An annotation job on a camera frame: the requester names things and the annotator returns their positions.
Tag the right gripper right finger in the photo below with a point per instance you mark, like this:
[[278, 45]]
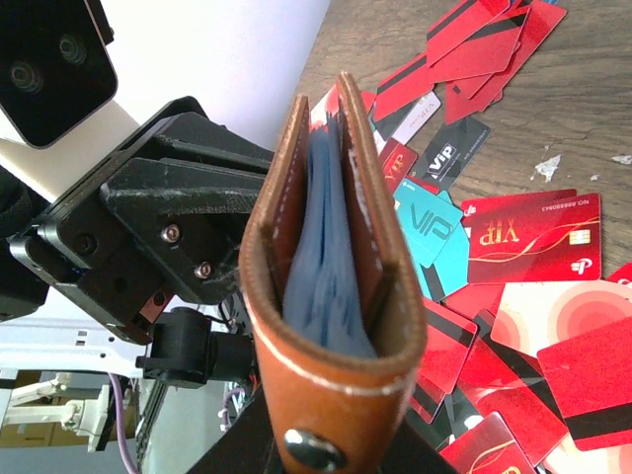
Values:
[[409, 453]]

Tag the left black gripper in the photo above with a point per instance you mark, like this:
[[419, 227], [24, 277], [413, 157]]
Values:
[[161, 216]]

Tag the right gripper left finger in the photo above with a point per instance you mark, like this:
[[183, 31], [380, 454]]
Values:
[[246, 447]]

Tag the white red circle card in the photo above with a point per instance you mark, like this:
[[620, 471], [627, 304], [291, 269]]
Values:
[[536, 315]]

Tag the teal VIP card centre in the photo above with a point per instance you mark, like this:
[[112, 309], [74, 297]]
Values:
[[436, 239]]

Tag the red gold card upper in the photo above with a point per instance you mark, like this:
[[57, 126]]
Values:
[[535, 237]]

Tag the black VIP card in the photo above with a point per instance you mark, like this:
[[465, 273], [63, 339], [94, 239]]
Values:
[[450, 152]]

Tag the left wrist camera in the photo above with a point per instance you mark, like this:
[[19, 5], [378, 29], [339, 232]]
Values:
[[59, 116]]

